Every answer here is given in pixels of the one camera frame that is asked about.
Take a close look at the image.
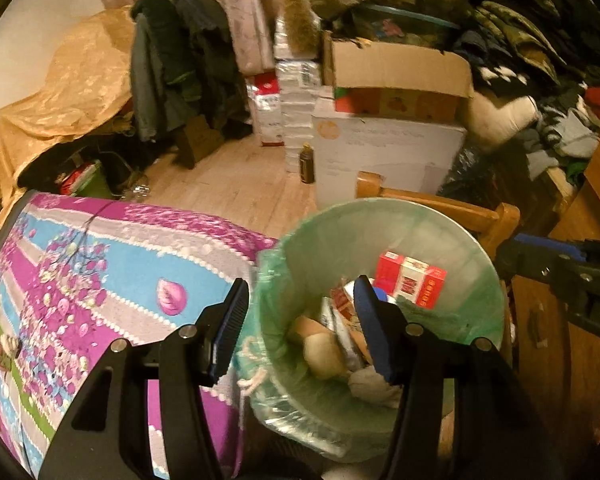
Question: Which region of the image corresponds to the red cigarette box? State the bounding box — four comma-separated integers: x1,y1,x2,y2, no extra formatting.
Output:
375,252,447,310

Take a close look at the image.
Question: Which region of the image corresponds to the white barcode wrapper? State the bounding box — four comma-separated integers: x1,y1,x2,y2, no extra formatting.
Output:
319,280,373,372

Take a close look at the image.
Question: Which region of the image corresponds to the white fluffy towel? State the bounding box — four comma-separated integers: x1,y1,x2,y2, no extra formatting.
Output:
347,366,402,408

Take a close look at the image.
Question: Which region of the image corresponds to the beige foam sponge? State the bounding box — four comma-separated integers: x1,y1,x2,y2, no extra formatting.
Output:
287,315,350,380

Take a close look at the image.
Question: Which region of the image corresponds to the green lined trash bin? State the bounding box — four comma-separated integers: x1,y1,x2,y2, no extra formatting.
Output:
235,198,507,463

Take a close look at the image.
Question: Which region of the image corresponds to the wooden dresser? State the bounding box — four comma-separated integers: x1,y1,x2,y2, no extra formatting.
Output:
512,145,600,465

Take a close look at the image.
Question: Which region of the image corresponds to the wooden chair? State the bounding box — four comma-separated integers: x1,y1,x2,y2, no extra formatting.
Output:
355,170,522,261

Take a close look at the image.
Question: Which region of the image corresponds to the colourful floral bed cover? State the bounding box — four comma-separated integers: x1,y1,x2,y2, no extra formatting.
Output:
0,192,274,476

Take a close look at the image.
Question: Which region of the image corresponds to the white HP box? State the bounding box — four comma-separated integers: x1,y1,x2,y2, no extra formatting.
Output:
312,96,466,209

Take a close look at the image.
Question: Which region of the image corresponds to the dark glass bottle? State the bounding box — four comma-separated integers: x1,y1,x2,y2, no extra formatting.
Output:
299,143,315,184

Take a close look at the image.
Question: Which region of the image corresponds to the green storage box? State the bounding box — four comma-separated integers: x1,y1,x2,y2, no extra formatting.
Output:
57,160,114,200

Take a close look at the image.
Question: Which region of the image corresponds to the pile of dark clothes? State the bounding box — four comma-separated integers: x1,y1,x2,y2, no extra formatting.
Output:
452,0,600,185

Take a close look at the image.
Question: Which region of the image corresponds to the brown cardboard box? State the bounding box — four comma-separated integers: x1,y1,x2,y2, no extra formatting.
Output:
324,35,473,124

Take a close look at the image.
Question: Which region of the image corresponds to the red white bag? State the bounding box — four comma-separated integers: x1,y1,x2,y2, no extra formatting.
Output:
247,72,283,146

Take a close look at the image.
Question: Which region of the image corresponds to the dark jacket on chair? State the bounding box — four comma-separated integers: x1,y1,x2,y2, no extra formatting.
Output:
131,0,252,142

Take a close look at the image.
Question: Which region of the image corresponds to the yellow cloth covered furniture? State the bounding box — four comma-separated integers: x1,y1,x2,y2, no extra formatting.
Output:
0,6,135,228

